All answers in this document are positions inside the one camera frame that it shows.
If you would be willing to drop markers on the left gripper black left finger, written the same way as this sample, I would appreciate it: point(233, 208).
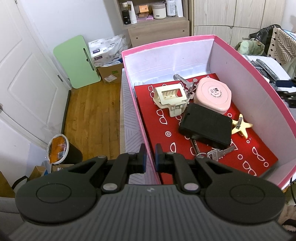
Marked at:
point(118, 171)

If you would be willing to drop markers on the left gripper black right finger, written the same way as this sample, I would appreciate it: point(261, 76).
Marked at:
point(176, 165)

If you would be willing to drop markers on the silver key bunch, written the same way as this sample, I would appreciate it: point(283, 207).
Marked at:
point(214, 154)

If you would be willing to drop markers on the black wallet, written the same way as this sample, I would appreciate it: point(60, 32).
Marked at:
point(206, 126)

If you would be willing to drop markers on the cream plastic holder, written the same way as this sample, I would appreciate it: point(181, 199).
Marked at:
point(172, 97)

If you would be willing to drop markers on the silver nail clipper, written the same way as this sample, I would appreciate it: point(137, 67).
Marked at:
point(190, 87)

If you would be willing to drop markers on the cream star-shaped clip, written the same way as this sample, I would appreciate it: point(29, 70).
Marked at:
point(240, 126)

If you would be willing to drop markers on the pink cardboard box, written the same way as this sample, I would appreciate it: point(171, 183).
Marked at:
point(251, 93)

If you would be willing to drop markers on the red glasses-pattern cloth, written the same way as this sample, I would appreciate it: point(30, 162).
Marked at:
point(250, 155)

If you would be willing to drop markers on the trash bin with bag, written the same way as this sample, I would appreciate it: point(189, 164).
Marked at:
point(61, 151)

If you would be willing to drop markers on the pink round case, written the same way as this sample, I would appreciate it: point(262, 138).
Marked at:
point(213, 94)

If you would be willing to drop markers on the cardboard box on floor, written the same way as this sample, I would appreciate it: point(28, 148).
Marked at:
point(111, 74)

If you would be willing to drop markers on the white plastic package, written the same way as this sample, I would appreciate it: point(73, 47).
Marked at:
point(108, 50)

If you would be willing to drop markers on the white door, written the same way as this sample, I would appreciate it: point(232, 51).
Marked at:
point(33, 98)

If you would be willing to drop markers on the green folding table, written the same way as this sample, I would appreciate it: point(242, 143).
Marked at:
point(74, 56)

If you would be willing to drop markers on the wooden shelf cabinet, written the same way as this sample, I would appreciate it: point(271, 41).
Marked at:
point(149, 31)

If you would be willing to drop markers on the black bottle on shelf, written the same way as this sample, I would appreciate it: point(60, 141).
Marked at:
point(126, 17)

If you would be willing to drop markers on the white tube bottle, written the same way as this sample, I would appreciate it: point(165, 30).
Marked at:
point(131, 11)

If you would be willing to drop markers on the white jar on shelf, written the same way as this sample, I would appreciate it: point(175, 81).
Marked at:
point(159, 11)

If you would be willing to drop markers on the wooden wardrobe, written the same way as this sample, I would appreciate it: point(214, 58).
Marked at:
point(233, 20)

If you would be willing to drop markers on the black white patterned cloth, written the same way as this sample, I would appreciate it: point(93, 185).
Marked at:
point(282, 46)

